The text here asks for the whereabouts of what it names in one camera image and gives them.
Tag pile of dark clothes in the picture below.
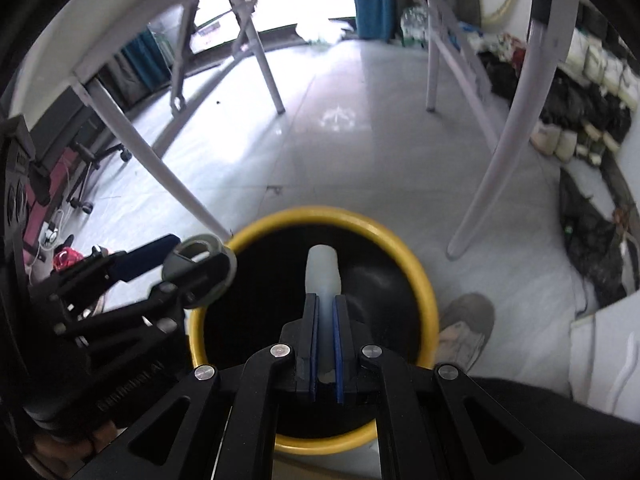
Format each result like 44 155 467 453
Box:
475 30 532 102

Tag grey tape roll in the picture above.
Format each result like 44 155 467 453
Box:
162 233 238 310

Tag black trousers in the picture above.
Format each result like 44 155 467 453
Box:
465 374 640 480

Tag pale yellow wall cable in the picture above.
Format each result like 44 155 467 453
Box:
481 0 527 27

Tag blue and grey curtain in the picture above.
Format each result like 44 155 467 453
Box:
350 0 397 41
122 29 169 97

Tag wood grain table white legs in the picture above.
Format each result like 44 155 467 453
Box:
10 0 586 261

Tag grey tan sneaker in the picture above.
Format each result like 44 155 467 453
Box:
437 293 496 374

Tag row of pale shoes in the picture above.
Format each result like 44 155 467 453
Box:
530 122 607 167

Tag translucent white plastic tube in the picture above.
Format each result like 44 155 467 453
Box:
305 245 344 383

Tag row of black weight bags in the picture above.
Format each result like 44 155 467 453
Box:
537 27 638 146

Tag pack of water bottles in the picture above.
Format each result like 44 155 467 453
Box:
400 5 432 47

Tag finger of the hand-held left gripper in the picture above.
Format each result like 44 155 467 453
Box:
47 233 182 312
51 254 232 342

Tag dark cloth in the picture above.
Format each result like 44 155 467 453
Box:
556 167 637 307

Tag person's left hand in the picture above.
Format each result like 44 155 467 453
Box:
34 420 120 477

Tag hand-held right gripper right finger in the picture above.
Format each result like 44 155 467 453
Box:
332 294 585 480

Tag black bin with yellow rim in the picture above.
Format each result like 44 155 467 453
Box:
187 206 441 456

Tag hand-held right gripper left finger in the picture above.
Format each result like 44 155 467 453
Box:
72 294 321 480

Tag red plastic object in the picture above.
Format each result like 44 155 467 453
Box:
53 247 84 272

